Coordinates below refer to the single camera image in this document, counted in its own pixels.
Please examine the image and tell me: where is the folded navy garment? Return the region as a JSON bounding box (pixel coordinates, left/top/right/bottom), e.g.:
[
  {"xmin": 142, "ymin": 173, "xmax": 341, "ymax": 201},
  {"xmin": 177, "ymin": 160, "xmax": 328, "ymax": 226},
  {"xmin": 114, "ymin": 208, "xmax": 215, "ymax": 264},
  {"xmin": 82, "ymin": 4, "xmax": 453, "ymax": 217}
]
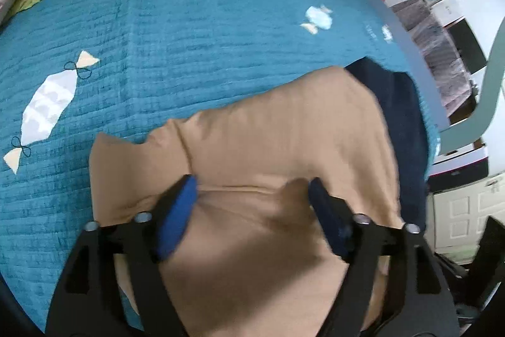
[{"xmin": 345, "ymin": 57, "xmax": 431, "ymax": 235}]

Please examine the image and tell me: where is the white panelled door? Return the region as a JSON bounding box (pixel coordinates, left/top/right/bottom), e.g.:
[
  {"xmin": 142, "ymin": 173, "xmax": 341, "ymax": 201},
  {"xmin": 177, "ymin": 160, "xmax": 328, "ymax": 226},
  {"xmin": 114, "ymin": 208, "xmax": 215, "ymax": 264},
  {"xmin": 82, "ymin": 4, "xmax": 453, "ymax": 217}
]
[{"xmin": 428, "ymin": 173, "xmax": 505, "ymax": 256}]

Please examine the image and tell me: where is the stool with pink printed cover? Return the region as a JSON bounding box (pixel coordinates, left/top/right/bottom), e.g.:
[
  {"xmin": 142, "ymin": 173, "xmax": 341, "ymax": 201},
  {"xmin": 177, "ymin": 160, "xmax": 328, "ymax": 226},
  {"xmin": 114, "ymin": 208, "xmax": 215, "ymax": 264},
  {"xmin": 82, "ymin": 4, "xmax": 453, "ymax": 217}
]
[{"xmin": 390, "ymin": 0, "xmax": 480, "ymax": 120}]

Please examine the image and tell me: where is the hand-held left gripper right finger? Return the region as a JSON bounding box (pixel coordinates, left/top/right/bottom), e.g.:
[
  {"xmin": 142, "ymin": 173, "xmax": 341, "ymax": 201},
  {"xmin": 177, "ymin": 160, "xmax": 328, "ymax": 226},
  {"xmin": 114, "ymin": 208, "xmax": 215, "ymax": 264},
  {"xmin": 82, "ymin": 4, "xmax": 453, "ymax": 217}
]
[{"xmin": 308, "ymin": 177, "xmax": 460, "ymax": 337}]

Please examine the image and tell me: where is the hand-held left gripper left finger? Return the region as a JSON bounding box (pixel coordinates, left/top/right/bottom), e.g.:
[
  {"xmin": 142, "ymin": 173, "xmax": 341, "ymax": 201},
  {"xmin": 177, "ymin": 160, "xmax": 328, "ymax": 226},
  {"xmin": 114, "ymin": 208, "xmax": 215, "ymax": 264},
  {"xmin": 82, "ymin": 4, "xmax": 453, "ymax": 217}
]
[{"xmin": 45, "ymin": 174, "xmax": 198, "ymax": 337}]

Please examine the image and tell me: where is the teal quilted bedspread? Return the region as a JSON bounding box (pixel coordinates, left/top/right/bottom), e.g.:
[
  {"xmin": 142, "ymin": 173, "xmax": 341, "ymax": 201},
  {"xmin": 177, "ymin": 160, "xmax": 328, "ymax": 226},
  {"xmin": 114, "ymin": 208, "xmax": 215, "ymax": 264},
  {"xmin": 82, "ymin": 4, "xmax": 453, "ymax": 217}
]
[{"xmin": 0, "ymin": 0, "xmax": 442, "ymax": 326}]

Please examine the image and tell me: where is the black monitor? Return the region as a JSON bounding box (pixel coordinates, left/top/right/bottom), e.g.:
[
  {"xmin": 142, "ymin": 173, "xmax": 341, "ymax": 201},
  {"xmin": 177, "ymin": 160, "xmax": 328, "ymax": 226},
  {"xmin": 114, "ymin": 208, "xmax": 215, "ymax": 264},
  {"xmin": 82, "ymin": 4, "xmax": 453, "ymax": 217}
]
[{"xmin": 450, "ymin": 19, "xmax": 488, "ymax": 75}]

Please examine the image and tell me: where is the mint green bed frame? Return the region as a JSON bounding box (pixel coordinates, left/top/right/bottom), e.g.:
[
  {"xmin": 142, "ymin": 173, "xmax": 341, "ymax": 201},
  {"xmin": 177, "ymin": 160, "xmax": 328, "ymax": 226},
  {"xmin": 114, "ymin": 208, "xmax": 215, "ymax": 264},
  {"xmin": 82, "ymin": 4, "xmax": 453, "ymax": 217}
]
[{"xmin": 438, "ymin": 16, "xmax": 505, "ymax": 157}]

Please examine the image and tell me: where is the tan button-up jacket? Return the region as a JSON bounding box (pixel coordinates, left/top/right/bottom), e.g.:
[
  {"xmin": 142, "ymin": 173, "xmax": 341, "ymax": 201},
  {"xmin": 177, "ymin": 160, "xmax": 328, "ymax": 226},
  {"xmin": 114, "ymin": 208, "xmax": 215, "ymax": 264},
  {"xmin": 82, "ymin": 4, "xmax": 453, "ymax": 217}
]
[{"xmin": 89, "ymin": 65, "xmax": 403, "ymax": 337}]

